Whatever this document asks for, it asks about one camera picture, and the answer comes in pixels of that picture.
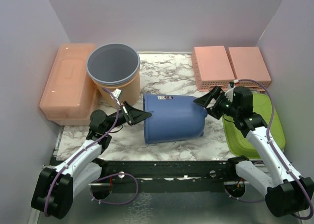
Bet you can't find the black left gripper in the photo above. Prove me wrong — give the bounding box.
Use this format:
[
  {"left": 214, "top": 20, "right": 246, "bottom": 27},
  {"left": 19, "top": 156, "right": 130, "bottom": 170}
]
[{"left": 105, "top": 100, "right": 152, "bottom": 132}]

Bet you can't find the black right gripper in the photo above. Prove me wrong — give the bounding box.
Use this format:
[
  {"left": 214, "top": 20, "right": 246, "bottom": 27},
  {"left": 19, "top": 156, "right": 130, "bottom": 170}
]
[{"left": 193, "top": 85, "right": 239, "bottom": 120}]

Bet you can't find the orange plastic bucket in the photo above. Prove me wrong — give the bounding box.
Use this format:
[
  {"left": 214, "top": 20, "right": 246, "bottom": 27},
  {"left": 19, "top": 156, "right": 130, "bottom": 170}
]
[{"left": 93, "top": 70, "right": 141, "bottom": 107}]

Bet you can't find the pink perforated basket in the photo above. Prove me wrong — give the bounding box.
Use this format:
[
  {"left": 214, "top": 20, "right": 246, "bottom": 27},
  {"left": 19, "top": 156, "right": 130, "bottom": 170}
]
[
  {"left": 191, "top": 46, "right": 234, "bottom": 92},
  {"left": 227, "top": 47, "right": 271, "bottom": 88}
]

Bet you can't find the green plastic tray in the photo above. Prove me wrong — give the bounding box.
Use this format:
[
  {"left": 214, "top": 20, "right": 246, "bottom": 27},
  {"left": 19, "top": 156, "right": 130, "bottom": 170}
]
[{"left": 222, "top": 93, "right": 286, "bottom": 159}]

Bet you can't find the light blue plastic bucket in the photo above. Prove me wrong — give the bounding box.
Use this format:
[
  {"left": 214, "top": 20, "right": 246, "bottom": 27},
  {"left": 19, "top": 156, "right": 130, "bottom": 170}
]
[{"left": 86, "top": 43, "right": 140, "bottom": 85}]

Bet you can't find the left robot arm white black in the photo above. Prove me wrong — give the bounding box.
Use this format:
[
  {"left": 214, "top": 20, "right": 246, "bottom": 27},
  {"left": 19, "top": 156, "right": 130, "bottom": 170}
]
[{"left": 31, "top": 101, "right": 152, "bottom": 219}]

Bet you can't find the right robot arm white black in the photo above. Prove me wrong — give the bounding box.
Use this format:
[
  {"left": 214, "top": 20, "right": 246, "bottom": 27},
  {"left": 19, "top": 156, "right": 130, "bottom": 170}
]
[{"left": 194, "top": 86, "right": 314, "bottom": 220}]

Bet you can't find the translucent pink storage box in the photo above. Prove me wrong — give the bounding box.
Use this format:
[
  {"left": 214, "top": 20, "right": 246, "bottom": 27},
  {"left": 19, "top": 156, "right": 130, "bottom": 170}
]
[{"left": 40, "top": 43, "right": 99, "bottom": 126}]

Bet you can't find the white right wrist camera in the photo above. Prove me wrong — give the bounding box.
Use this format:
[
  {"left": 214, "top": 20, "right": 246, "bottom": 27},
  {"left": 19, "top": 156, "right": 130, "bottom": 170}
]
[{"left": 225, "top": 79, "right": 239, "bottom": 102}]

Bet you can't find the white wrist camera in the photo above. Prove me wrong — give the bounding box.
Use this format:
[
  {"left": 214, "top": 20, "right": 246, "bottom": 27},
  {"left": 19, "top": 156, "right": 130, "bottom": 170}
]
[
  {"left": 225, "top": 79, "right": 239, "bottom": 102},
  {"left": 112, "top": 88, "right": 122, "bottom": 105}
]

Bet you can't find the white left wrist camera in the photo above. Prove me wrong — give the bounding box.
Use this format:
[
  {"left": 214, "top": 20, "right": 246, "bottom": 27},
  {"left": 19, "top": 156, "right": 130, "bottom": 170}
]
[{"left": 112, "top": 88, "right": 122, "bottom": 105}]

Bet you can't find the black metal base rail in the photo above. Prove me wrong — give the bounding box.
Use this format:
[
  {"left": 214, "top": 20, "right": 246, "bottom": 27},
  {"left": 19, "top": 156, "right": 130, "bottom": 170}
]
[{"left": 89, "top": 157, "right": 244, "bottom": 199}]

